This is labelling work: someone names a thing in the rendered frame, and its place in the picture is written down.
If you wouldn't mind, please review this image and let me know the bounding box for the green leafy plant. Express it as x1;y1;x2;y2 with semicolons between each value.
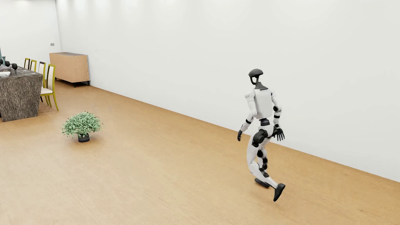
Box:
61;111;104;138

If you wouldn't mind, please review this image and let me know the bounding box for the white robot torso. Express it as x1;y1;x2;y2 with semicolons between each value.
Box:
252;84;277;139

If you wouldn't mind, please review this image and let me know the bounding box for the white right robot leg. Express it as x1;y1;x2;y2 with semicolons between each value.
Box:
254;142;271;189

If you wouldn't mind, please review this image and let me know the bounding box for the black robot head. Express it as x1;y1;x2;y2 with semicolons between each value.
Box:
248;69;264;86

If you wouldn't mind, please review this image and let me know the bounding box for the light wooden sideboard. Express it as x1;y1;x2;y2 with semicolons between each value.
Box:
49;52;90;88

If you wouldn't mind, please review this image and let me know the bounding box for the dark marble dining table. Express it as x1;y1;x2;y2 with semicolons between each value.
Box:
0;66;44;123

